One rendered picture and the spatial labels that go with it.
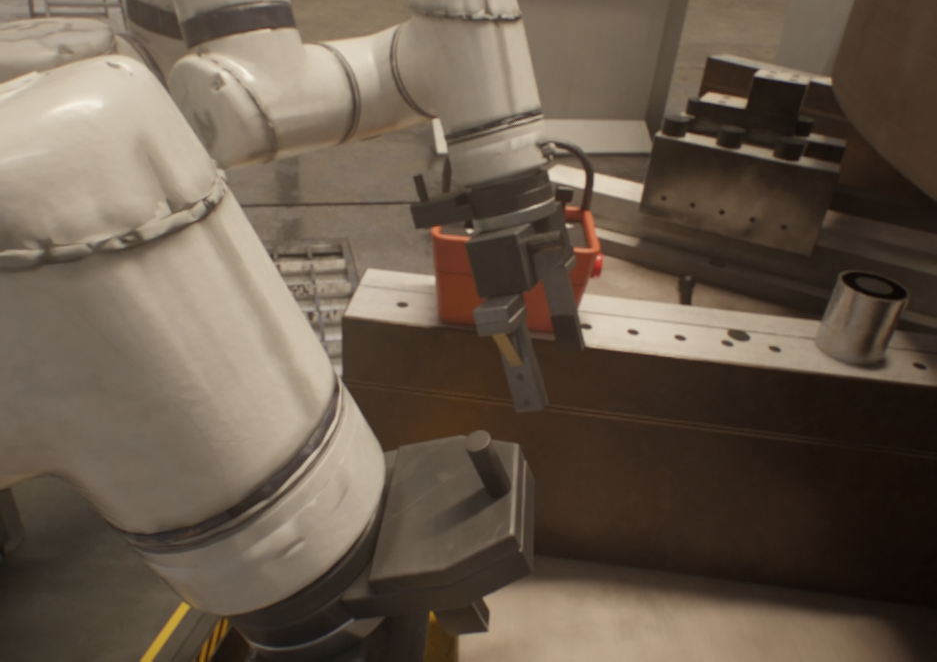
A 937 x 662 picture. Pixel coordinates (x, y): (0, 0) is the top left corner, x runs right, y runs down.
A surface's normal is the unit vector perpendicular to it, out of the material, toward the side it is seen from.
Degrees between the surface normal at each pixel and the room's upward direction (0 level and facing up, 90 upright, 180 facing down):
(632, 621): 0
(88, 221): 75
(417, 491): 25
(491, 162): 79
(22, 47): 13
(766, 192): 90
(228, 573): 92
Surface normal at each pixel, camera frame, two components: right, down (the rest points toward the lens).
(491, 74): 0.14, 0.21
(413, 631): 0.94, -0.22
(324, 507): 0.75, 0.11
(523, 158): 0.40, 0.11
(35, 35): 0.04, -0.77
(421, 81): -0.57, 0.55
